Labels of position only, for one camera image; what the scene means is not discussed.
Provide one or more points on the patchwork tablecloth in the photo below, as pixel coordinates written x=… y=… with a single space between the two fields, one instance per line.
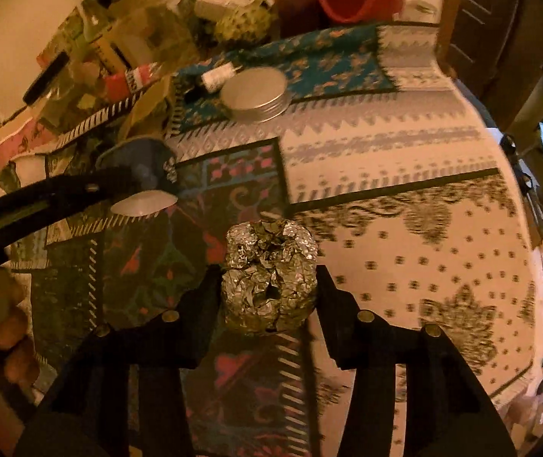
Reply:
x=395 y=152

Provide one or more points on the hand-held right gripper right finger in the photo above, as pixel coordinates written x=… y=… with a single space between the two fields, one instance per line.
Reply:
x=331 y=314

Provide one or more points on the brown panelled door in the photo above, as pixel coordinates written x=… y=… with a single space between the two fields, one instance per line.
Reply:
x=490 y=4

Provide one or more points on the black tube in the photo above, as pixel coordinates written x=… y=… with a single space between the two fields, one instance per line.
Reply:
x=45 y=78

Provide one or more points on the round metal tin lid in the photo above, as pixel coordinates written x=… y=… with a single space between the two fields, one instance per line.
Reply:
x=255 y=93

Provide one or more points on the white plastic lid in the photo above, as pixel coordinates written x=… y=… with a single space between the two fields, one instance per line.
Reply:
x=143 y=203

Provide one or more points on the red white tube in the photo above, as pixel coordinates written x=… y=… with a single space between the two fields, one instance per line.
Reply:
x=131 y=81

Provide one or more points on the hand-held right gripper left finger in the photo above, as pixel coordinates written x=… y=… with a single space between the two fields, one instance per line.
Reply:
x=205 y=304

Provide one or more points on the clear bottle black cap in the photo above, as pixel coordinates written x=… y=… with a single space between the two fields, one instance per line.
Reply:
x=91 y=19

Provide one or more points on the small white label bottle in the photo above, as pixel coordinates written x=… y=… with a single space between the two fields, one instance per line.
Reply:
x=217 y=76

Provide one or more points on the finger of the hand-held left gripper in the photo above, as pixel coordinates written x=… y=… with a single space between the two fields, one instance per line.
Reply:
x=81 y=188

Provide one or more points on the foil ball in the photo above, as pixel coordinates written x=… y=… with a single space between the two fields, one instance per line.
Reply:
x=266 y=276

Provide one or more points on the person's left hand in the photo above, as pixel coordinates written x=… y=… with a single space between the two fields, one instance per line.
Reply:
x=12 y=331

